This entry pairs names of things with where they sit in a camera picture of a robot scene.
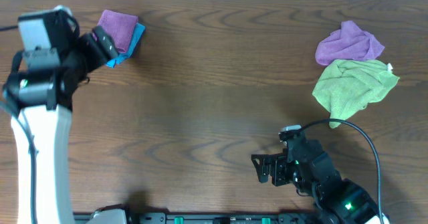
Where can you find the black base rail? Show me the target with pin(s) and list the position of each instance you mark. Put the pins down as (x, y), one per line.
(159, 216)

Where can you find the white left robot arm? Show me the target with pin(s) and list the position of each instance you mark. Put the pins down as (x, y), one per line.
(55, 60)

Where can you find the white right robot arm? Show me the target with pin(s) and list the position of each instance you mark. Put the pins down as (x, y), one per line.
(304, 164)

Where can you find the crumpled purple cloth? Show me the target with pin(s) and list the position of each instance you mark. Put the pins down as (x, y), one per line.
(349, 42)

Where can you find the folded blue cloth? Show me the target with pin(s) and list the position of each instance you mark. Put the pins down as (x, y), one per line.
(136, 36)

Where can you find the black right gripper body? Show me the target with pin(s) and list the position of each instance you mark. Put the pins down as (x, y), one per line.
(283, 172)

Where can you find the crumpled green cloth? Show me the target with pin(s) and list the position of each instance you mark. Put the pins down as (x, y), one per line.
(348, 86)

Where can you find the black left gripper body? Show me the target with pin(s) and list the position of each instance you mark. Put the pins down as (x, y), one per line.
(90, 57)

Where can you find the pink purple cloth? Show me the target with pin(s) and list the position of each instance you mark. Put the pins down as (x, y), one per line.
(119, 26)

